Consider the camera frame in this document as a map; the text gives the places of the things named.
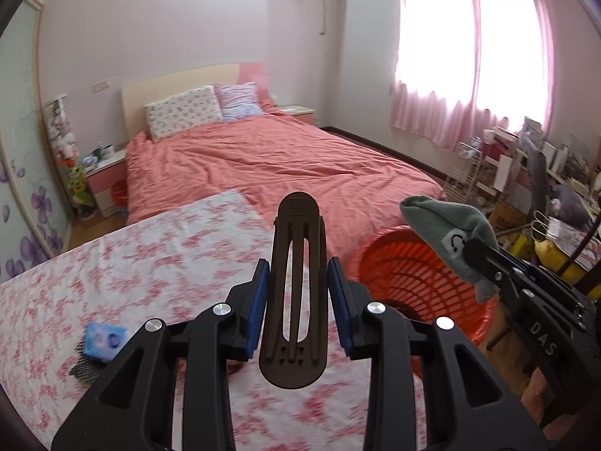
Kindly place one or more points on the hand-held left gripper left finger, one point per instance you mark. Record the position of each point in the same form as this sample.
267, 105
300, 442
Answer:
256, 310

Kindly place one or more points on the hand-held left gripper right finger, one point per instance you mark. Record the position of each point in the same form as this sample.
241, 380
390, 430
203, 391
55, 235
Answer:
340, 310

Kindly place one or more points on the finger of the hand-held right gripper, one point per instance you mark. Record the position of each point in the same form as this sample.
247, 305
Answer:
490, 265
519, 263

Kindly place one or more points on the brown plastic hair clip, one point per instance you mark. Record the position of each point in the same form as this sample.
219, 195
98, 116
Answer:
277, 282

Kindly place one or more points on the grey-green sock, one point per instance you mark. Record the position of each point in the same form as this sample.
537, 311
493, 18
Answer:
436, 225

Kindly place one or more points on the orange plastic lattice basket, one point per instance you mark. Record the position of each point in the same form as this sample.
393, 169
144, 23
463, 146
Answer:
413, 282

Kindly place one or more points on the blue tissue pack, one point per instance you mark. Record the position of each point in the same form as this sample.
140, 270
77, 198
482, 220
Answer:
105, 340

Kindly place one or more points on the grey plush toy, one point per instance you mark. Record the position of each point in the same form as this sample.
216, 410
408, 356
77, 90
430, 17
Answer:
568, 204

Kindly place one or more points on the pink floral tablecloth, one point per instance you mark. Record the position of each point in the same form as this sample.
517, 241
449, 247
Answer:
164, 268

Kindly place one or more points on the bed with coral duvet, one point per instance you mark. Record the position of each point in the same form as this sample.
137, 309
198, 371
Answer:
281, 164

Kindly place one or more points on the pink sheer curtain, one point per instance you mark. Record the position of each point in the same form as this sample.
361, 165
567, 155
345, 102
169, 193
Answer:
516, 98
422, 108

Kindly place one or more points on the red plastic bucket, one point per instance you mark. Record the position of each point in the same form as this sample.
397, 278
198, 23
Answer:
119, 192

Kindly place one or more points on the pink and white nightstand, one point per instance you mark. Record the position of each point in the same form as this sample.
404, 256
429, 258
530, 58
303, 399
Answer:
105, 183
298, 115

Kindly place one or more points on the pink striped pillow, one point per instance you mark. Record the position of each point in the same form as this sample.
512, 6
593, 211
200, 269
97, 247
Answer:
239, 101

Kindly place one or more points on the floral print pillow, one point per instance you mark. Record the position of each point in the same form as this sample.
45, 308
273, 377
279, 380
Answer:
183, 112

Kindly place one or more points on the white mug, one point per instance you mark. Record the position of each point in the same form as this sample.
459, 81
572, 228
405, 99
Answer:
107, 151

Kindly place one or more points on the beige wooden headboard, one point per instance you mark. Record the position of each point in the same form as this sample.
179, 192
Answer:
178, 82

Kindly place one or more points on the column of plush toys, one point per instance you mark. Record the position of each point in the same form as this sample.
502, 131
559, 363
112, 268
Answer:
65, 150

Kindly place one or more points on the wardrobe with flower decals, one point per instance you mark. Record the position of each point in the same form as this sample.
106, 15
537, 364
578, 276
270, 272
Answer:
23, 174

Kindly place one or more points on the white air conditioner pipe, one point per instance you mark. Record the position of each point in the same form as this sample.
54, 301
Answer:
324, 9

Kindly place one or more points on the white wall socket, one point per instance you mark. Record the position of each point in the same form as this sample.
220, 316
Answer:
100, 87

